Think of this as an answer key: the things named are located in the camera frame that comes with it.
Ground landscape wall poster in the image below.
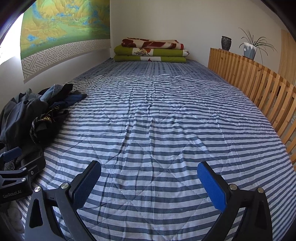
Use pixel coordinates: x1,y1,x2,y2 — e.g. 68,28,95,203
20,0,111,84

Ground red floral folded blanket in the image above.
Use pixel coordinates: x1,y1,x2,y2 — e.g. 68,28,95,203
121,38,185,50

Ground light wooden panel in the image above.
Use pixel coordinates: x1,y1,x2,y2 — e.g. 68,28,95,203
278,29,296,87

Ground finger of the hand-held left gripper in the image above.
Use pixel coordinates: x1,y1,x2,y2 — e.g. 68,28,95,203
0,147,23,164
19,156,46,184

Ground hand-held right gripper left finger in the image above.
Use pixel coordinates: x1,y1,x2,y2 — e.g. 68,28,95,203
24,160,102,241

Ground potted plant in white pot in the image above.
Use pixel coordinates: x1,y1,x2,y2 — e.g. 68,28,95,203
239,28,278,66

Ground grey houndstooth pants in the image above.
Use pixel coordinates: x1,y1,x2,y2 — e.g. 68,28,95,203
0,146,44,173

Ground wooden slatted bed rail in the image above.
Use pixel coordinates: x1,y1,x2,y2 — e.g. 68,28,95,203
208,47,296,166

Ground black gold patterned garment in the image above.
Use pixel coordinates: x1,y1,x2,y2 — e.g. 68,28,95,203
30,109,70,145

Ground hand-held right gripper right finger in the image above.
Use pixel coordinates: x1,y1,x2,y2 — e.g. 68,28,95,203
196,161,273,241

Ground blue white striped bedspread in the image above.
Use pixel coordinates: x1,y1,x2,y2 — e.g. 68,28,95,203
14,58,296,241

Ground dark blue garment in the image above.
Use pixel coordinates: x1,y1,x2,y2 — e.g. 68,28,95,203
47,93,88,112

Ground dark ceramic vase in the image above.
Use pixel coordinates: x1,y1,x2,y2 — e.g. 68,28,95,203
221,36,232,52

